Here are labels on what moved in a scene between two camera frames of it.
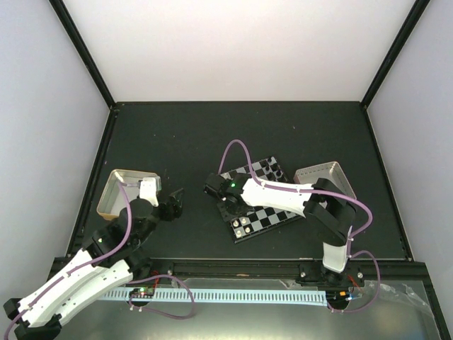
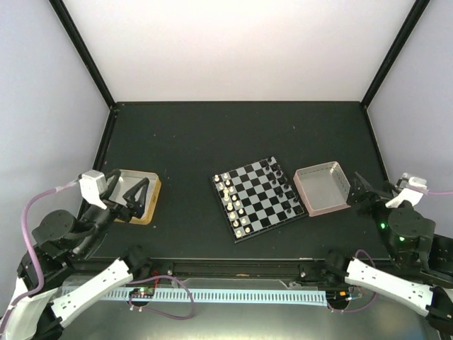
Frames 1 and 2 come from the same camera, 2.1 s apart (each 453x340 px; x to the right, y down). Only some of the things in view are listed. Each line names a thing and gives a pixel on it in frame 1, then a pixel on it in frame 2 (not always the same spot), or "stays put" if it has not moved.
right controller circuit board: (337, 296) stays put
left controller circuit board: (142, 292) stays put
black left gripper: (176, 206) to (134, 207)
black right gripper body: (231, 213) to (374, 200)
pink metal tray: (331, 172) stays put
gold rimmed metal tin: (121, 186) stays put
